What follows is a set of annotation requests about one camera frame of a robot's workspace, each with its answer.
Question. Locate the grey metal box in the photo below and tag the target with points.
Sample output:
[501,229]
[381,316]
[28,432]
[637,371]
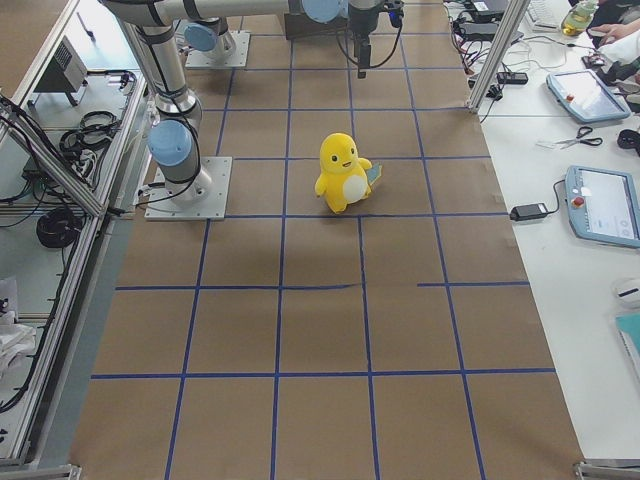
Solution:
[65,73]

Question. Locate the green drink bottle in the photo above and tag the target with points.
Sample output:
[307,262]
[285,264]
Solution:
[578,18]

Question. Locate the blue teach pendant far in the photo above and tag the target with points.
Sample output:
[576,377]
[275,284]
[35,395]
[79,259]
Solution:
[585,97]

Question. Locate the blue teach pendant near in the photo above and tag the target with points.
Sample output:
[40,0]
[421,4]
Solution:
[602,206]

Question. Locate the black scissors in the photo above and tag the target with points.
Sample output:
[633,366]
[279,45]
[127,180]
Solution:
[581,137]

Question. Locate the blue teach pendant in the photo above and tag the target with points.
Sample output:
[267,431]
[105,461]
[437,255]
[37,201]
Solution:
[602,206]
[585,97]

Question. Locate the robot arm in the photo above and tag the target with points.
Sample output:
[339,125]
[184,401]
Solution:
[210,30]
[174,142]

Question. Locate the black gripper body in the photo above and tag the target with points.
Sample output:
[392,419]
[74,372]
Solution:
[361,21]

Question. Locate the black power brick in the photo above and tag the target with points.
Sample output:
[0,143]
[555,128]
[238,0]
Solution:
[528,212]

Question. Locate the yellow plush dinosaur toy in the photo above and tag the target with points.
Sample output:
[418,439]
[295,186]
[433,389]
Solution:
[343,173]

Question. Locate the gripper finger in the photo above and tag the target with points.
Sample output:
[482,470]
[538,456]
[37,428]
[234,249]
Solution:
[363,57]

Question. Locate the dark wooden drawer box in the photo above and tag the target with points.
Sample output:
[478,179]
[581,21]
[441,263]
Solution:
[297,26]

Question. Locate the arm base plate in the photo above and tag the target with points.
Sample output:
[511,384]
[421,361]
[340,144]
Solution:
[210,51]
[206,198]

